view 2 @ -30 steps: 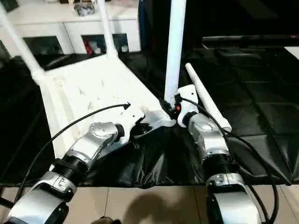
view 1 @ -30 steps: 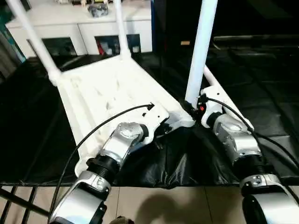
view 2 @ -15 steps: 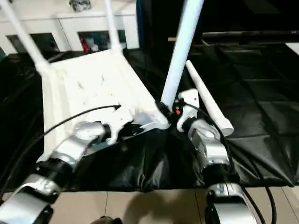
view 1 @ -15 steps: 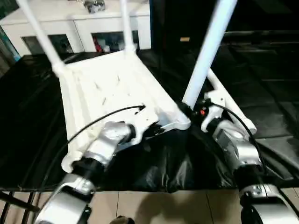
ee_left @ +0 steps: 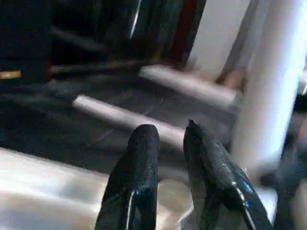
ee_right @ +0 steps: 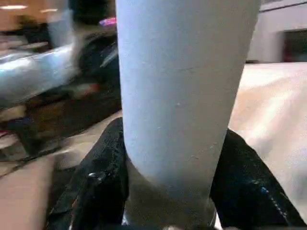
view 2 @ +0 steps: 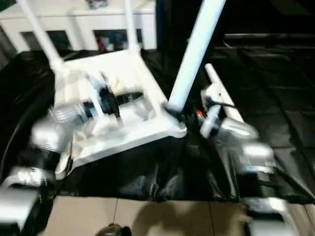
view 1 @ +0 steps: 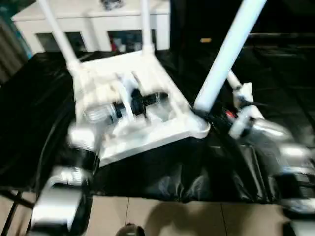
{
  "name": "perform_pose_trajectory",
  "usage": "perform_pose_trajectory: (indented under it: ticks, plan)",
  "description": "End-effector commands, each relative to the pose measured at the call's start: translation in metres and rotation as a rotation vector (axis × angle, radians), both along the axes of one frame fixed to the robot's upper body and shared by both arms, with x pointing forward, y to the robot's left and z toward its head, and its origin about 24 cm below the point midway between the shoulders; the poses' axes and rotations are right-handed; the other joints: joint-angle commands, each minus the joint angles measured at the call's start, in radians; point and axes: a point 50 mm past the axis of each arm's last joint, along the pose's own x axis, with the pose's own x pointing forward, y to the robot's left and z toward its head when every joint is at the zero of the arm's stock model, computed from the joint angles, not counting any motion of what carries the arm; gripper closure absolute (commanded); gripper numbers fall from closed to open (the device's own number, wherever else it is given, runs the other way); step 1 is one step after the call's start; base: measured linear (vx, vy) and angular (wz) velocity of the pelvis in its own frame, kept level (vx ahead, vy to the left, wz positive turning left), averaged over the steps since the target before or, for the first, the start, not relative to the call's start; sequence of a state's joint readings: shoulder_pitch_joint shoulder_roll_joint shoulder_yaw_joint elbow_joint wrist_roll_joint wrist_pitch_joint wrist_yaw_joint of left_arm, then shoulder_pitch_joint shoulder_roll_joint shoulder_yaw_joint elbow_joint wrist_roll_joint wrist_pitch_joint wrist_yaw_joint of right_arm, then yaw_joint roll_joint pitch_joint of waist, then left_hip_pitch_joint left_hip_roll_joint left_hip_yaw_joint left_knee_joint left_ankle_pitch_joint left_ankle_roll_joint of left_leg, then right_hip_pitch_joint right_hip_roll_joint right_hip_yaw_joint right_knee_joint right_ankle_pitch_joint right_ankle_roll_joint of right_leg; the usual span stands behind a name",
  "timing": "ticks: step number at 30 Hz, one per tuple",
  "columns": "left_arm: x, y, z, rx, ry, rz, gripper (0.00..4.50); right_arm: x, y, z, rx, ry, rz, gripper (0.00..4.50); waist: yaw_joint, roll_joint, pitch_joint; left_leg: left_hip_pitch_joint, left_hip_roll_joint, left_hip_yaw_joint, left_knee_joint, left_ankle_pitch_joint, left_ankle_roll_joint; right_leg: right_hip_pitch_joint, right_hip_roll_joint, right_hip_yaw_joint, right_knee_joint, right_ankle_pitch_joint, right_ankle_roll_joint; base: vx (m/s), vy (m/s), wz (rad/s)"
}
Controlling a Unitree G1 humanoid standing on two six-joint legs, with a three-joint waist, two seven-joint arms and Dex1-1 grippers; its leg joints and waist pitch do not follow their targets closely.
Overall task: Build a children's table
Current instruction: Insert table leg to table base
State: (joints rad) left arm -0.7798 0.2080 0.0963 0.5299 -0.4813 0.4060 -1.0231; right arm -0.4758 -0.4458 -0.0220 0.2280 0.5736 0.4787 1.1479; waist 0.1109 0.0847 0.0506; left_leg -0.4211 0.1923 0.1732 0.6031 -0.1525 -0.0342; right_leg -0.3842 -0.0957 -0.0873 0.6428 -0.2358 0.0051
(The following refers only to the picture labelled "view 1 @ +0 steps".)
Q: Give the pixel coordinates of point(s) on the white plastic table top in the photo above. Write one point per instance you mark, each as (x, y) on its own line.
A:
(147, 128)

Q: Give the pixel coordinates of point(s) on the white plastic table leg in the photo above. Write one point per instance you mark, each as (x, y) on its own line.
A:
(232, 78)
(146, 24)
(229, 49)
(56, 29)

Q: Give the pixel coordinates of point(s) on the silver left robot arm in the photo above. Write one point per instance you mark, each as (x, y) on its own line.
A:
(74, 142)

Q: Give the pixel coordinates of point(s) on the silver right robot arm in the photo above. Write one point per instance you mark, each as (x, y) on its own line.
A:
(275, 142)

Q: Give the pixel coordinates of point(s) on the toy figures behind cabinet glass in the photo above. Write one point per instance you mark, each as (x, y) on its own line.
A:
(130, 43)

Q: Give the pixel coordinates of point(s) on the white cabinet with glass doors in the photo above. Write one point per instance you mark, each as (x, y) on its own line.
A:
(88, 22)

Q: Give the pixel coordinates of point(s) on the grey plush toy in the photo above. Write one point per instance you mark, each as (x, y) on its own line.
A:
(112, 4)

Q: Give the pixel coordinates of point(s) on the black work mat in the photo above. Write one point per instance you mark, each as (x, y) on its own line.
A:
(29, 123)

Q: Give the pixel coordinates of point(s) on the black tv cabinet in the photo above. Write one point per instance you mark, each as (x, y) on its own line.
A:
(275, 19)

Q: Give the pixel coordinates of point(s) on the silver left leg black foot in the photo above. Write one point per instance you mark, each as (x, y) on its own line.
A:
(130, 231)

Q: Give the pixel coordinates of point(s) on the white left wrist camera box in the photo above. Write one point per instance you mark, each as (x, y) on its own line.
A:
(127, 93)

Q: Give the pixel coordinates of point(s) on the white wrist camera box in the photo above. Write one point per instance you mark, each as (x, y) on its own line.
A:
(243, 98)
(127, 93)

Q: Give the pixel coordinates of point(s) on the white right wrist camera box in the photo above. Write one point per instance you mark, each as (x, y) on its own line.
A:
(243, 98)

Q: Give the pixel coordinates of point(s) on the black metal stand frame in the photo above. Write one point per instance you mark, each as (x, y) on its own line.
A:
(10, 216)

